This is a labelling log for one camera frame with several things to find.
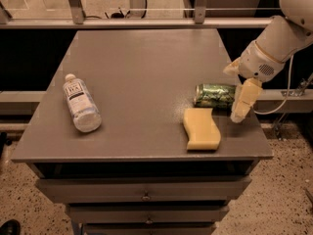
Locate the metal railing frame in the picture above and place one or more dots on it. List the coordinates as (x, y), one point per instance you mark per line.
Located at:
(136, 13)

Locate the black shoe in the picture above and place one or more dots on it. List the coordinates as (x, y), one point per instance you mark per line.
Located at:
(10, 227)

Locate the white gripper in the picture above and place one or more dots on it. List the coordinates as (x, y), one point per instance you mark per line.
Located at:
(258, 64)

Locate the grey drawer cabinet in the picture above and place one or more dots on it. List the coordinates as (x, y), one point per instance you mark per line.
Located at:
(134, 175)

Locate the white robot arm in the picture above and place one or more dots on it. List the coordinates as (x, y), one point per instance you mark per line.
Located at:
(285, 35)

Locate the green soda can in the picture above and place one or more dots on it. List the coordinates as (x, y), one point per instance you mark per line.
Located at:
(217, 96)

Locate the yellow sponge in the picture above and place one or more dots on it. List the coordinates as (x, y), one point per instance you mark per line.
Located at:
(201, 129)

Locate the clear plastic water bottle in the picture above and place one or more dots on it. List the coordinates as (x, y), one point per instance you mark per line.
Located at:
(84, 113)

